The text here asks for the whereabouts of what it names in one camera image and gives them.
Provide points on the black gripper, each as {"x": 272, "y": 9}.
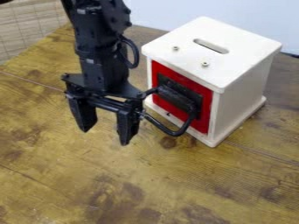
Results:
{"x": 123, "y": 100}

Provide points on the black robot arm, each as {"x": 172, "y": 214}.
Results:
{"x": 102, "y": 87}

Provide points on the red drawer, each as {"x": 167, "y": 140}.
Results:
{"x": 179, "y": 93}

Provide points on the white wooden cabinet box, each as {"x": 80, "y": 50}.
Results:
{"x": 224, "y": 58}

